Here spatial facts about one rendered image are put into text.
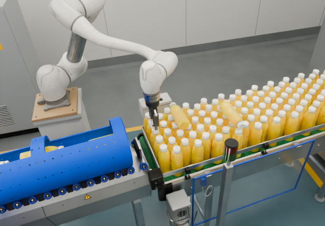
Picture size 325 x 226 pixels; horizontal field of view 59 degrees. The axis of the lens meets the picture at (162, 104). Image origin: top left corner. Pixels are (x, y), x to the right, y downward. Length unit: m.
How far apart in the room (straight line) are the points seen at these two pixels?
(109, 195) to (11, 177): 0.52
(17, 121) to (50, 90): 1.52
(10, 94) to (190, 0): 2.61
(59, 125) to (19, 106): 1.30
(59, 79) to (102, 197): 0.82
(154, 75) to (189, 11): 3.04
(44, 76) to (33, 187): 0.75
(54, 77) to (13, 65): 1.14
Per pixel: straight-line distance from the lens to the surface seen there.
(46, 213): 1.76
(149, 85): 1.40
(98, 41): 1.52
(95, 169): 1.53
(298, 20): 5.30
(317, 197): 2.92
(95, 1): 1.68
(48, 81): 2.00
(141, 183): 1.73
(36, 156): 1.53
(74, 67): 2.06
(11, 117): 3.48
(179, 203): 1.64
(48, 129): 2.16
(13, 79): 3.19
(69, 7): 1.60
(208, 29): 4.58
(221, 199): 1.71
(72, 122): 2.11
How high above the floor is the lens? 2.24
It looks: 38 degrees down
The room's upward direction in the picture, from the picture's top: 4 degrees counter-clockwise
